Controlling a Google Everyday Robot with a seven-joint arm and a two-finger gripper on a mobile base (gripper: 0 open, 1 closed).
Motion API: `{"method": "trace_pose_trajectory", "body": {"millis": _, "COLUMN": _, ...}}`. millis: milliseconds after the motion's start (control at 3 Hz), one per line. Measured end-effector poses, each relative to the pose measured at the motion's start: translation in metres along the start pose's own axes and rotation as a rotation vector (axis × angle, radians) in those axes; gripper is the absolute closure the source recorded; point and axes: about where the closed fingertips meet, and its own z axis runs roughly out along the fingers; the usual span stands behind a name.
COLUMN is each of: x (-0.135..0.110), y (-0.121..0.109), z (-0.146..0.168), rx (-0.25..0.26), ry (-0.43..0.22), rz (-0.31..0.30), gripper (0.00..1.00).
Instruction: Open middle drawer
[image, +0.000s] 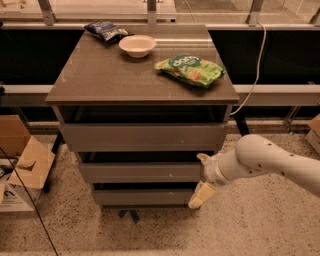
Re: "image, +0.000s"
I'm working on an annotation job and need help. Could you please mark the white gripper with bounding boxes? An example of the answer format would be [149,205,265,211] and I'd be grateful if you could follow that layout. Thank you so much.
[188,153,232,209]

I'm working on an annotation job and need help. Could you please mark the grey drawer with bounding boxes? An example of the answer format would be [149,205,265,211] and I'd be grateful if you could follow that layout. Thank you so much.
[92,189,193,206]
[60,124,226,152]
[79,162,204,183]

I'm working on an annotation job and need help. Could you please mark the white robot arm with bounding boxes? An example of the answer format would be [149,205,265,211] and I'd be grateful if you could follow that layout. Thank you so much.
[188,134,320,209]

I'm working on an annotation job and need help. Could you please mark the grey drawer cabinet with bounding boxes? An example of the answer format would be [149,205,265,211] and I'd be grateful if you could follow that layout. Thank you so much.
[46,25,238,209]

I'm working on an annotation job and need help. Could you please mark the grey bottom drawer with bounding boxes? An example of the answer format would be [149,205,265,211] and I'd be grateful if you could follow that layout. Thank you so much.
[92,189,193,206]

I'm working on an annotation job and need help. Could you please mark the grey top drawer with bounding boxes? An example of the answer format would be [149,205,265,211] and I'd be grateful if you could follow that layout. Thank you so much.
[60,124,226,152]

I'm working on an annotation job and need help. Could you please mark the open cardboard box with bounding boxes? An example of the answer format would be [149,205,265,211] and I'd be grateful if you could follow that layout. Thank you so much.
[0,115,55,212]

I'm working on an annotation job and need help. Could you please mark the green chip bag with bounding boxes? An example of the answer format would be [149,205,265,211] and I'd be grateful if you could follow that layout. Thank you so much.
[154,53,226,88]

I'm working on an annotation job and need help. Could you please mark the cardboard box at right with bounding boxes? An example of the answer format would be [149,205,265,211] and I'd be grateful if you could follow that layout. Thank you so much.
[306,114,320,155]

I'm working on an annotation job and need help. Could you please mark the blue chip bag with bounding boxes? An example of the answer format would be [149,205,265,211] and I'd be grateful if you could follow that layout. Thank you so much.
[84,21,130,43]

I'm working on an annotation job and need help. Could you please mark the white cable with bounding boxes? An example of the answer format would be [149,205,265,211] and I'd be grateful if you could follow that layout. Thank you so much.
[229,23,268,117]

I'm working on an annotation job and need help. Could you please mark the black cable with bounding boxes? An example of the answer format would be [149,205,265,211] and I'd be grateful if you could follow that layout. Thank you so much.
[0,146,59,256]

